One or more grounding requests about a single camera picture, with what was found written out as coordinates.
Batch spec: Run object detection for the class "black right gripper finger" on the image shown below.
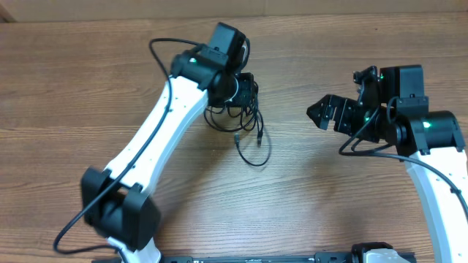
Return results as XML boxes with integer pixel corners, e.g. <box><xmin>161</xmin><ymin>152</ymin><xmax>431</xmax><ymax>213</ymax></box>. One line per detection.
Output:
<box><xmin>310</xmin><ymin>94</ymin><xmax>339</xmax><ymax>110</ymax></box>
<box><xmin>306</xmin><ymin>105</ymin><xmax>334</xmax><ymax>130</ymax></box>

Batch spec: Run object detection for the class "black usb cable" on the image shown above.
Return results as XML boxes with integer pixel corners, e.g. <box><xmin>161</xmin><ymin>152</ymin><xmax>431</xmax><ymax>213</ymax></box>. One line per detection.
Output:
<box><xmin>203</xmin><ymin>82</ymin><xmax>272</xmax><ymax>167</ymax></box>

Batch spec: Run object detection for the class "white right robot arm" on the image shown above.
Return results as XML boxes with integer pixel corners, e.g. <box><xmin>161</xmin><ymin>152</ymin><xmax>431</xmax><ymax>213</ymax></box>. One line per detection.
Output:
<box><xmin>306</xmin><ymin>65</ymin><xmax>467</xmax><ymax>262</ymax></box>

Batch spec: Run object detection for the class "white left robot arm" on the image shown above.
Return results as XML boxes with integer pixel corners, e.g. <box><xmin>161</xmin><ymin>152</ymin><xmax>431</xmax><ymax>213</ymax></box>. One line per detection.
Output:
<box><xmin>80</xmin><ymin>23</ymin><xmax>258</xmax><ymax>262</ymax></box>

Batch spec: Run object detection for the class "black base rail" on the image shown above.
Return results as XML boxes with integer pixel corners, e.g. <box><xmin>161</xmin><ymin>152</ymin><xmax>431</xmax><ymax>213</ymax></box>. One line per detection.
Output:
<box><xmin>160</xmin><ymin>252</ymin><xmax>351</xmax><ymax>263</ymax></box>

